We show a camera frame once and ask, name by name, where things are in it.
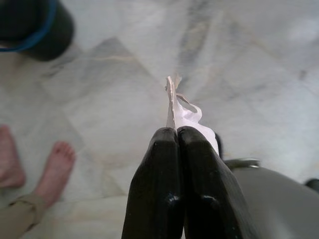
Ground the white paper trash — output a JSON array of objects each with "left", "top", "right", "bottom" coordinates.
[{"left": 164, "top": 72, "right": 221, "bottom": 155}]

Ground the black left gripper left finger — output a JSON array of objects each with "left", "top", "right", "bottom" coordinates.
[{"left": 121, "top": 127, "right": 184, "bottom": 239}]

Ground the person's khaki trouser leg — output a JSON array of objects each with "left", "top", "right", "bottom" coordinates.
[{"left": 0, "top": 193, "right": 47, "bottom": 239}]

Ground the person's bare foot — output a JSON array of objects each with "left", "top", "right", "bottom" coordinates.
[
  {"left": 33, "top": 141, "right": 76, "bottom": 209},
  {"left": 0, "top": 125, "right": 26, "bottom": 189}
]

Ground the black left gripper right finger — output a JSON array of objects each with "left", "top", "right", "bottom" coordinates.
[{"left": 176, "top": 125, "right": 260, "bottom": 239}]

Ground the black rubbish bin blue rim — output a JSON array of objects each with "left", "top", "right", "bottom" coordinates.
[{"left": 0, "top": 0, "right": 75, "bottom": 62}]

